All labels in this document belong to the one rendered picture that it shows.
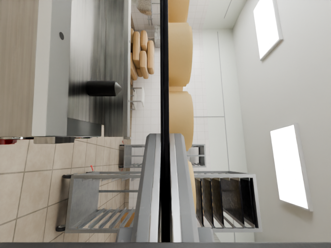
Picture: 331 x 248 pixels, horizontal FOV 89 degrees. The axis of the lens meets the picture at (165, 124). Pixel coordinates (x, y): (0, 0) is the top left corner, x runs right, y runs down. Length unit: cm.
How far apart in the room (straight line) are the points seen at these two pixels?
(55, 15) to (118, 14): 36
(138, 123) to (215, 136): 205
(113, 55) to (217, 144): 419
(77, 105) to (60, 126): 16
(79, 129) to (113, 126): 12
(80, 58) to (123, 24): 21
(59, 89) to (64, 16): 7
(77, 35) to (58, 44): 18
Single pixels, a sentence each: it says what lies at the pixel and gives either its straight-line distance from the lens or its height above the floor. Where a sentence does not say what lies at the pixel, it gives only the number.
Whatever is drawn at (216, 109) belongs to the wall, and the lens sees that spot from 472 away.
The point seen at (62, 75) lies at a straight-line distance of 19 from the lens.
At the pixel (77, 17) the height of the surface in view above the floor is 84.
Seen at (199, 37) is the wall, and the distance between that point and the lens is 569.
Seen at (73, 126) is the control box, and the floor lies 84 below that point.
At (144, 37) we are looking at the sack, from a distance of 439.
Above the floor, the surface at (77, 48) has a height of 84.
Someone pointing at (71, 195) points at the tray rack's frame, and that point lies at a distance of 185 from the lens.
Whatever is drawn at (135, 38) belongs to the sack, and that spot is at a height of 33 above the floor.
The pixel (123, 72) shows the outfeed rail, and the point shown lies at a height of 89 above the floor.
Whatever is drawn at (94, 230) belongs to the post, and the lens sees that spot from 183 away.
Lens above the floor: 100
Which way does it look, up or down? level
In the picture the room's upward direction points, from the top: 90 degrees clockwise
